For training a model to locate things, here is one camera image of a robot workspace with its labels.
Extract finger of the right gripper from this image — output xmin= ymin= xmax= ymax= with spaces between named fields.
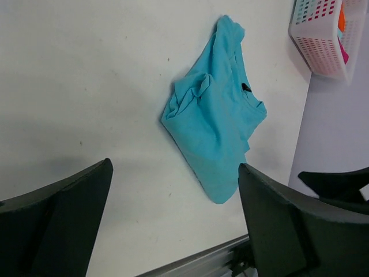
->
xmin=298 ymin=167 xmax=368 ymax=215

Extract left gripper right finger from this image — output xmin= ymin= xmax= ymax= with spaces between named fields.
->
xmin=238 ymin=164 xmax=368 ymax=276

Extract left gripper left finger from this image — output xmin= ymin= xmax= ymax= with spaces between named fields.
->
xmin=1 ymin=158 xmax=114 ymax=276

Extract pink rolled t shirt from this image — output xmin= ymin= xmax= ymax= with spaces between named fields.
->
xmin=338 ymin=40 xmax=349 ymax=64

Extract orange rolled t shirt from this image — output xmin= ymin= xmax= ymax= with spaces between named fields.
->
xmin=338 ymin=4 xmax=345 ymax=32

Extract white plastic basket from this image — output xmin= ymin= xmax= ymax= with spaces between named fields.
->
xmin=289 ymin=0 xmax=368 ymax=84

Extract aluminium rail frame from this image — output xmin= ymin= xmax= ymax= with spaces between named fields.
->
xmin=140 ymin=235 xmax=249 ymax=277

